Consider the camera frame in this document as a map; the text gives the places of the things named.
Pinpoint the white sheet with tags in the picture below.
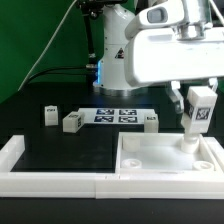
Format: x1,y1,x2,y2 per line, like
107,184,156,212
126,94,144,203
79,108,156,125

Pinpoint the white U-shaped obstacle fence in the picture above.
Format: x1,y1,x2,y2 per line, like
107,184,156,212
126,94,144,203
0,135,224,199

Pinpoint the white square tabletop part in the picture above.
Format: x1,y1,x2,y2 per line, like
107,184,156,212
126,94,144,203
115,132,218,174

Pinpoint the black cable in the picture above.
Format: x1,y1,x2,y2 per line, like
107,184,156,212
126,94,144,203
23,66,98,88

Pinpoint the white cable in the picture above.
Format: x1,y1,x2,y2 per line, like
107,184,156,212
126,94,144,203
17,0,78,92

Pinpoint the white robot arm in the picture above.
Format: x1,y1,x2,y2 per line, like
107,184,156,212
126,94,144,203
93,0,224,113

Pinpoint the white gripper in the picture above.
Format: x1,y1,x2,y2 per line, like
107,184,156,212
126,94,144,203
124,27,224,114

